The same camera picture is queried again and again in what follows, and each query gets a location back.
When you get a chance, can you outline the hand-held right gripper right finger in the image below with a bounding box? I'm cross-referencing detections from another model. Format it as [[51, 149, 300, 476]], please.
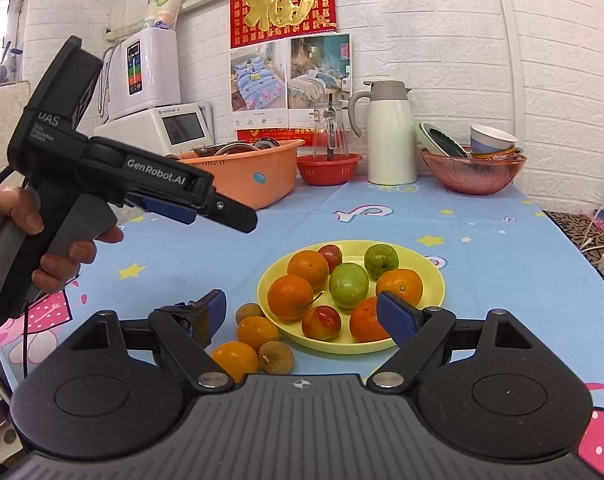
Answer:
[[367, 290, 532, 394]]

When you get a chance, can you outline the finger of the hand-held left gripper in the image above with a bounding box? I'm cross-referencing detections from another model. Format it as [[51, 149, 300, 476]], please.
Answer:
[[202, 195, 259, 234], [124, 195, 197, 225]]

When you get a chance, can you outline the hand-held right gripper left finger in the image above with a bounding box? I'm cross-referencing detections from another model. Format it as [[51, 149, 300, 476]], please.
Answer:
[[71, 288, 235, 394]]

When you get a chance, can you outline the orange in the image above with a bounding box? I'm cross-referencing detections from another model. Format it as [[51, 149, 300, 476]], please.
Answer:
[[375, 268, 424, 309], [287, 250, 330, 292], [349, 296, 393, 343], [267, 274, 315, 321], [211, 341, 259, 383], [237, 315, 281, 352]]

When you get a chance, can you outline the brown longan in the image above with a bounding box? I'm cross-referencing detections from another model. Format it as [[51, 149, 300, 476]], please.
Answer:
[[258, 340, 295, 375], [235, 302, 266, 326]]

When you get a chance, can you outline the green apple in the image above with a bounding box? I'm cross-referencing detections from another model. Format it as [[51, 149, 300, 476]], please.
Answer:
[[329, 262, 370, 309], [364, 243, 400, 281]]

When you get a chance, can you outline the yellow plastic plate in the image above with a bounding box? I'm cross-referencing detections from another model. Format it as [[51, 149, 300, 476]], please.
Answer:
[[257, 240, 446, 356]]

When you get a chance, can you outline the red plum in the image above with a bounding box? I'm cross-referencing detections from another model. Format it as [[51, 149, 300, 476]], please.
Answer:
[[302, 305, 342, 342], [317, 244, 343, 273]]

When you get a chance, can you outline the person's left hand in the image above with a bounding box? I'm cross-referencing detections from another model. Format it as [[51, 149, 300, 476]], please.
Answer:
[[0, 185, 125, 293]]

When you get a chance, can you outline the orange plastic basin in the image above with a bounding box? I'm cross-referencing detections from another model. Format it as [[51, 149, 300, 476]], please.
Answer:
[[167, 138, 306, 211]]

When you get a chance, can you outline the white appliance with screen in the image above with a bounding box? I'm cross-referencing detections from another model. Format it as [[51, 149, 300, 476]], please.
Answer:
[[93, 101, 215, 158]]

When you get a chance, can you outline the blue printed tablecloth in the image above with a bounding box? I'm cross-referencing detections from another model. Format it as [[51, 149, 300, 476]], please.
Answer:
[[0, 175, 604, 478]]

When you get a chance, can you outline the red plastic basket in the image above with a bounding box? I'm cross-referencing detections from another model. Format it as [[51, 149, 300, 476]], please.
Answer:
[[296, 153, 363, 187]]

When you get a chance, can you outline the white water purifier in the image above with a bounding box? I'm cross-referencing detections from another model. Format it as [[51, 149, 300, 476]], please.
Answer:
[[96, 27, 183, 123]]

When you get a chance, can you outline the clear glass pitcher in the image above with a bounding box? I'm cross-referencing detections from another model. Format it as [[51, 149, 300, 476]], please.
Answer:
[[309, 91, 351, 161]]

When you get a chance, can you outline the window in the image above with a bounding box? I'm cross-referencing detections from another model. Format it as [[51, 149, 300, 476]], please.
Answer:
[[0, 0, 35, 86]]

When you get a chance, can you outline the copper coloured bowl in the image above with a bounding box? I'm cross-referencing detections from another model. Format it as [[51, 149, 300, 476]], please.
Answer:
[[419, 147, 527, 196]]

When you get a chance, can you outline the white thermos jug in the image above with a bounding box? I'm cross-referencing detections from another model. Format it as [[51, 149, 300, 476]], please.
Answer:
[[348, 80, 417, 186]]

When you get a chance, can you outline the white bowl green inside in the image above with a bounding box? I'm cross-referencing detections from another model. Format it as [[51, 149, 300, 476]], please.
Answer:
[[415, 122, 470, 159]]

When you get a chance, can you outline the printed plastic bag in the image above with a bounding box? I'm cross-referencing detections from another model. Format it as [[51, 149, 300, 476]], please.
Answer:
[[144, 0, 185, 31]]

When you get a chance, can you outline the leopard print cloth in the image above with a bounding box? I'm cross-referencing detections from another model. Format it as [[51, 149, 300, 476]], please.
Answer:
[[544, 210, 604, 306]]

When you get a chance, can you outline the white and blue bowl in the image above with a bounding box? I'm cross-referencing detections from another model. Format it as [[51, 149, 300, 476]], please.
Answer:
[[469, 124, 518, 156]]

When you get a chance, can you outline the patterned rim bowl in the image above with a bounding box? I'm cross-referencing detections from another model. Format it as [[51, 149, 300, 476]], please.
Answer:
[[469, 147, 525, 161]]

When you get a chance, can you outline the red wall calendar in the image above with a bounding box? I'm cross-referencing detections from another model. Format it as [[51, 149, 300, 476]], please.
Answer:
[[229, 0, 353, 143]]

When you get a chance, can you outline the white charging cable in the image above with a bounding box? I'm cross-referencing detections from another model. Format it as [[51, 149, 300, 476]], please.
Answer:
[[579, 195, 604, 256]]

